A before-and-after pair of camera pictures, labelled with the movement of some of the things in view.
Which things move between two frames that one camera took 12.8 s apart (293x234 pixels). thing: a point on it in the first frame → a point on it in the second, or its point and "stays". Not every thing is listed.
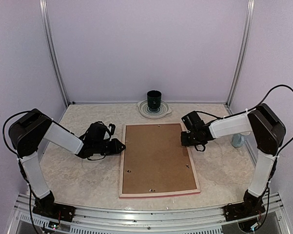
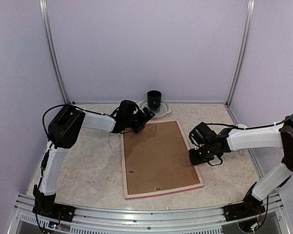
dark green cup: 154,98 stays
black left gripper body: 110,150 → 135,123
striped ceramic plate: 151,113 stays
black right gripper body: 190,141 → 206,155
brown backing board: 155,160 stays
